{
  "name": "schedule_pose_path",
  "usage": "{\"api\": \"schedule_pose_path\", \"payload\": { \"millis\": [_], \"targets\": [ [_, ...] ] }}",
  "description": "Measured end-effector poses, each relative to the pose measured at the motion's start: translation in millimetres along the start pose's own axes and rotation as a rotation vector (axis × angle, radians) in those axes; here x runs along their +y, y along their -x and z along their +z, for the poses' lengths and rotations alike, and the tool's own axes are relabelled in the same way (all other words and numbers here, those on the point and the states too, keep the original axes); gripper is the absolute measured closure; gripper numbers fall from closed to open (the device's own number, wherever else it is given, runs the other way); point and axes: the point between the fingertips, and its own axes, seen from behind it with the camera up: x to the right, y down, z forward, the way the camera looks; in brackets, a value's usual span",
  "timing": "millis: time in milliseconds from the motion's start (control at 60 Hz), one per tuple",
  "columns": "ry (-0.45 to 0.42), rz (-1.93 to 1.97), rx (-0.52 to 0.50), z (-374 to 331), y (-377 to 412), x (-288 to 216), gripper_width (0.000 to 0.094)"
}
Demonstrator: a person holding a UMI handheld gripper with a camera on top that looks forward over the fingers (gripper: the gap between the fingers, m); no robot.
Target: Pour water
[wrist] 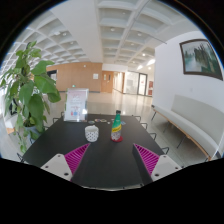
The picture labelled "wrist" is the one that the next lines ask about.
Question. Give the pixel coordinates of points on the long white bench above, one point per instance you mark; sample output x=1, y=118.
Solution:
x=196, y=120

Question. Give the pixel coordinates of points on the round printed badge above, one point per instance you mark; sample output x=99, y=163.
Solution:
x=103, y=120
x=97, y=120
x=91, y=122

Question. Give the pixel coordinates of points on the flat round red coaster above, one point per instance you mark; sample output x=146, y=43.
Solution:
x=116, y=140

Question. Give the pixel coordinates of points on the green drink bottle yellow label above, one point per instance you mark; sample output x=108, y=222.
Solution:
x=116, y=128

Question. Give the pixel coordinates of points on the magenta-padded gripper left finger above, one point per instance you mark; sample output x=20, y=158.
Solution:
x=60, y=165

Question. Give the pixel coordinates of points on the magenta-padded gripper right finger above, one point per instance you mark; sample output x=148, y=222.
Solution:
x=161, y=166

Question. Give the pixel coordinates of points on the dark framed landscape painting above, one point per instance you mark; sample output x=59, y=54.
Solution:
x=201, y=58

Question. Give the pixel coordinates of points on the green leafy potted plant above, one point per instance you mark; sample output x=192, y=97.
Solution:
x=33, y=100

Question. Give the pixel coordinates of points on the white dotted cup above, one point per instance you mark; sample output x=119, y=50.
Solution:
x=91, y=134

